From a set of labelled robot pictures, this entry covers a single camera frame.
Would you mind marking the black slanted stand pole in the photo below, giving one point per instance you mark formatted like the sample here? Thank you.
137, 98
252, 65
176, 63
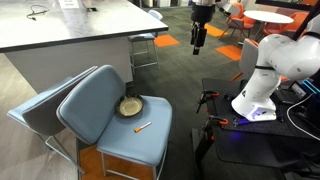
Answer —
308, 21

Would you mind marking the black device blue light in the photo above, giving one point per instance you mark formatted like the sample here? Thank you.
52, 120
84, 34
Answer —
300, 90

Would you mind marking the round white table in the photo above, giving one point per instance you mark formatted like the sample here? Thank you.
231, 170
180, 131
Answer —
266, 16

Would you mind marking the grey chair orange legs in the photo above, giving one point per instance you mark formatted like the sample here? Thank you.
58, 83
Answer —
248, 58

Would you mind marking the orange and white marker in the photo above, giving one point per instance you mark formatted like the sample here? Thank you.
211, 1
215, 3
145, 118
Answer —
142, 127

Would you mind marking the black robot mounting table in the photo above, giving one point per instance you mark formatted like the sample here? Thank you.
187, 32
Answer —
240, 143

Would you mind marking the grey counter island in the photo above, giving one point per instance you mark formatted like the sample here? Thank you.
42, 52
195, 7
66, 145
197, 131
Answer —
83, 23

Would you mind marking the light blue bar stool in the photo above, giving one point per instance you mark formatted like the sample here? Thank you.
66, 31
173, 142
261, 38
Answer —
141, 36

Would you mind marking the black orange clamp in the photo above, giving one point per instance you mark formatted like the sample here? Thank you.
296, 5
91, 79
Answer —
208, 94
220, 120

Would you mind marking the blue chair grey back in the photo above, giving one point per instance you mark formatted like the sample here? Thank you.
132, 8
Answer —
40, 113

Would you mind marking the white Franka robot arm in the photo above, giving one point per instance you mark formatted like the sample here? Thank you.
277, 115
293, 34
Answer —
263, 96

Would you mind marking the white paper sign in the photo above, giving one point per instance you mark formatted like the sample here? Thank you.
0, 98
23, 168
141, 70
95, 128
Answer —
68, 4

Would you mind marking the blue chair holding bowl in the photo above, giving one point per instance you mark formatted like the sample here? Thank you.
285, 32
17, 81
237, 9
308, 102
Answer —
90, 103

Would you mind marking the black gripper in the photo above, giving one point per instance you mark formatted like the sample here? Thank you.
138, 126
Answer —
202, 14

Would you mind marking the black counter power outlet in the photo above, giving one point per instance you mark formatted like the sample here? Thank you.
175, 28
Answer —
92, 9

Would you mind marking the orange lounge chair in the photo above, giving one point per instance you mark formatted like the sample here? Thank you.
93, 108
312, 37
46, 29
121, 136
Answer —
245, 22
293, 21

